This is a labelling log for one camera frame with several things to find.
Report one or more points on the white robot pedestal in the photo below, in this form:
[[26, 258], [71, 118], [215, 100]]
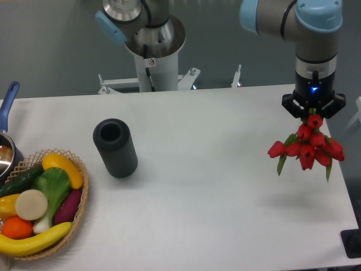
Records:
[[155, 52]]

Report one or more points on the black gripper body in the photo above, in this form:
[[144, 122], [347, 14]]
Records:
[[313, 93]]

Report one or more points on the dark grey ribbed vase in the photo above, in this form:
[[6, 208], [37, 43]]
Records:
[[114, 143]]

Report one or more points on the long yellow banana squash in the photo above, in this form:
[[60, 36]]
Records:
[[37, 243]]

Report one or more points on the blue handled saucepan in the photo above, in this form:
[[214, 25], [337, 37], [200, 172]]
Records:
[[10, 154]]

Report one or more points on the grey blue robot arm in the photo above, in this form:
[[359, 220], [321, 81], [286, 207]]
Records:
[[313, 26]]

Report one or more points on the white metal base frame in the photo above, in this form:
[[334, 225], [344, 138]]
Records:
[[185, 82]]

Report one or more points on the yellow bell pepper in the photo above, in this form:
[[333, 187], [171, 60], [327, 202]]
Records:
[[7, 206]]

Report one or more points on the purple sweet potato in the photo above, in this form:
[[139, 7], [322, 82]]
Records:
[[69, 208]]

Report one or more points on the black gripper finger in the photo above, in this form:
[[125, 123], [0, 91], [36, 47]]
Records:
[[290, 103], [333, 104]]

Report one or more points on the woven wicker basket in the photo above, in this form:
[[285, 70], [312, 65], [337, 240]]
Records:
[[36, 159]]

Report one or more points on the beige round disc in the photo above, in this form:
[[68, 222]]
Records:
[[31, 204]]

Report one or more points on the orange fruit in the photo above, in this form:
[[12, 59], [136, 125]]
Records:
[[17, 228]]

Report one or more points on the green bok choy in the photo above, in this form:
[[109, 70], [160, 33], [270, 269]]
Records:
[[55, 184]]

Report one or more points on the black device at edge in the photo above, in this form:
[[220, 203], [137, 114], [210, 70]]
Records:
[[351, 242]]

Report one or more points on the red tulip bouquet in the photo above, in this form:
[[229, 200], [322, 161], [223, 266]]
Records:
[[308, 145]]

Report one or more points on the yellow squash top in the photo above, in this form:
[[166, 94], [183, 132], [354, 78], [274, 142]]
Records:
[[54, 160]]

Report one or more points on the white frame at right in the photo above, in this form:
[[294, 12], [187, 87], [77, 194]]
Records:
[[355, 120]]

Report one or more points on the green cucumber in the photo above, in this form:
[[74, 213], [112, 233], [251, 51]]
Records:
[[21, 182]]

